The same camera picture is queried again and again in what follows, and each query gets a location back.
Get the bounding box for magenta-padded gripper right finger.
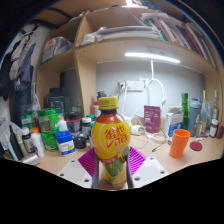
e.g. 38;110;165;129
124;145;169;189

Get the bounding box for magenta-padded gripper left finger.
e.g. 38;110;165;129
57;146;101;189

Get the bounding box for yellow drink bottle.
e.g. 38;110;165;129
90;96;132;189

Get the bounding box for white bottle with blue lid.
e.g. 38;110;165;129
54;130;76;157

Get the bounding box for orange plastic cup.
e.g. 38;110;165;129
168;128;191;159

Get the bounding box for white blue-label bottle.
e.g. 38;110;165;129
81;116;93;139

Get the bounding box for white bottle with orange cap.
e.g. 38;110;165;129
30;127;45;158

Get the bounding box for magenta carton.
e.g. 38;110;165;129
143;105;162;134

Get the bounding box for flat round red coaster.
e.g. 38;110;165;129
189;140;204;152

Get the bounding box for white and blue box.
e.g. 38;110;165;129
163;106;184;138

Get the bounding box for green plastic jar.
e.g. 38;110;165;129
37;108;60;152

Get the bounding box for red and white canister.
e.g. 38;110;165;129
92;100;101;118

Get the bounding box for tall green bottle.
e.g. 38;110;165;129
180;92;190;130

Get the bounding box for clear gold-capped glass bottle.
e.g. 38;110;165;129
200;89;209;133

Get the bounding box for brown mug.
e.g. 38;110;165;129
216;122;224;140

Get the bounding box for clear white-capped glass bottle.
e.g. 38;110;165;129
211;89;220;121

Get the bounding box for hanging dark clothes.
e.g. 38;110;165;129
0;24;38;118

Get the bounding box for white LED light bar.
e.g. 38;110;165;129
124;51;182;65

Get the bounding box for white cable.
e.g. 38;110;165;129
121;59;168;111

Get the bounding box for white wall power socket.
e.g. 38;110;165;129
125;80;146;92

